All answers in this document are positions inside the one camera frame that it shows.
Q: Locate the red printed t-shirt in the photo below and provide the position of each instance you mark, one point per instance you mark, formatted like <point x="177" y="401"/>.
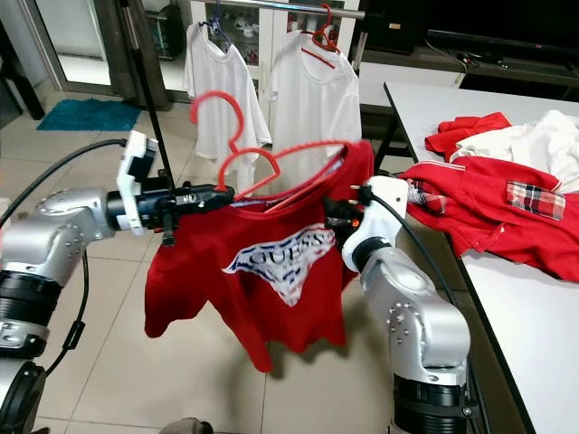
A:
<point x="199" y="289"/>

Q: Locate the teal floor mat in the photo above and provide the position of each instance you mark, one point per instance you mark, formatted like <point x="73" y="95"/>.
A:
<point x="86" y="116"/>

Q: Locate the white garment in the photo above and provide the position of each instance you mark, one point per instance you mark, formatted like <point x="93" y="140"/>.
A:
<point x="543" y="145"/>

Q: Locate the large white t-shirt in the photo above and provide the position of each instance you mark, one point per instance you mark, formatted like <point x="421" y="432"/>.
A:
<point x="312" y="99"/>

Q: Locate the purple hanger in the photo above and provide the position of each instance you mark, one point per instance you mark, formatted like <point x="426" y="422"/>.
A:
<point x="219" y="30"/>

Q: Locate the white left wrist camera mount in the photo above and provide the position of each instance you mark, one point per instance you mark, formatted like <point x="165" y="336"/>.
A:
<point x="136" y="167"/>

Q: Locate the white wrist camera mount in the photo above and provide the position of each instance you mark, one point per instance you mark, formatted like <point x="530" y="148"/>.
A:
<point x="136" y="167"/>
<point x="380" y="231"/>

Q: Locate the red plastic hanger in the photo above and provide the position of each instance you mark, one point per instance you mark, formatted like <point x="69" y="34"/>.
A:
<point x="240" y="122"/>
<point x="326" y="38"/>

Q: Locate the black flat television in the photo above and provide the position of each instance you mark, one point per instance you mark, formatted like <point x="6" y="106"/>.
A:
<point x="507" y="18"/>

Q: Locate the grey curtain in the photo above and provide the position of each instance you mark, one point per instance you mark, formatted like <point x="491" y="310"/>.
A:
<point x="131" y="45"/>

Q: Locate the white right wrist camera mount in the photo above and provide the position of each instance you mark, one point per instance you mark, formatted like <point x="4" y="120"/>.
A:
<point x="380" y="231"/>

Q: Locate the white table black legs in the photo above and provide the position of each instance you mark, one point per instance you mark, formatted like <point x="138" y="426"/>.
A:
<point x="534" y="344"/>

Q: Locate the white low drawer cabinet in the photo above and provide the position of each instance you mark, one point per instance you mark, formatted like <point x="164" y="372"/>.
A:
<point x="407" y="80"/>

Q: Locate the metal clothes rack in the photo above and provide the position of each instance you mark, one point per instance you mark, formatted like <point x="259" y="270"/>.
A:
<point x="289" y="7"/>

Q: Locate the black speaker gold label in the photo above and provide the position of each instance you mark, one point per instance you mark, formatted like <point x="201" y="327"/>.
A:
<point x="393" y="27"/>

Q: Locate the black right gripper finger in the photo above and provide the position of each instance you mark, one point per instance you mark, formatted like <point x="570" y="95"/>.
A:
<point x="336" y="226"/>
<point x="335" y="204"/>

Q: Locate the red jacket plaid patches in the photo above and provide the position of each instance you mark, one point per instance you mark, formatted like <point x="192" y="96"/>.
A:
<point x="479" y="217"/>

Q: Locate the white framed glass door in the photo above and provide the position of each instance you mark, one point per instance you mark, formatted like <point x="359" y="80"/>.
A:
<point x="72" y="45"/>

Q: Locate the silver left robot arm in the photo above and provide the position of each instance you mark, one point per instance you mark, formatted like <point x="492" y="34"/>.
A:
<point x="45" y="244"/>

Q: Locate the small white t-shirt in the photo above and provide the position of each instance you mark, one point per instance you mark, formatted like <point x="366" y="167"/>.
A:
<point x="217" y="90"/>

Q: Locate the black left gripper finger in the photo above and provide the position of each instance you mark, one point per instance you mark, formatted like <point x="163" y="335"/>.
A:
<point x="211" y="191"/>
<point x="210" y="202"/>

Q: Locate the plain red garment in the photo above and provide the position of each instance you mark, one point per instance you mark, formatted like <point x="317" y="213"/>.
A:
<point x="461" y="136"/>

